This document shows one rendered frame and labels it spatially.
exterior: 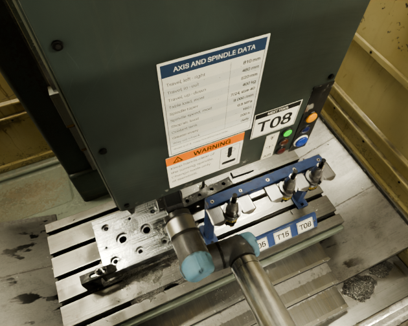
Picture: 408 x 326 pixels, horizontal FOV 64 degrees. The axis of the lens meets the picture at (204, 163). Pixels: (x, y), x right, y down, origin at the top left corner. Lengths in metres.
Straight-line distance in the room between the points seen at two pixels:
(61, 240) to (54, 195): 0.55
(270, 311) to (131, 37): 0.63
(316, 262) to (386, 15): 1.06
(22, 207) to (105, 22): 1.76
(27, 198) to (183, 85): 1.71
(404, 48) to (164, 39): 1.17
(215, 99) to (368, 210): 1.34
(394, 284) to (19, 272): 1.72
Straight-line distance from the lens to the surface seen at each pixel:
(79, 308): 1.42
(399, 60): 1.49
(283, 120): 0.65
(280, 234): 1.41
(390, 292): 1.82
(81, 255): 1.48
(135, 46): 0.40
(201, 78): 0.46
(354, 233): 1.73
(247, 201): 1.14
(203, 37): 0.42
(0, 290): 1.75
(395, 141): 1.61
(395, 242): 1.74
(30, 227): 1.87
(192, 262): 0.79
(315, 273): 1.65
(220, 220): 1.11
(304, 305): 1.60
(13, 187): 2.16
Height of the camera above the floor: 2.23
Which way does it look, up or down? 57 degrees down
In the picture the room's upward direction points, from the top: 1 degrees clockwise
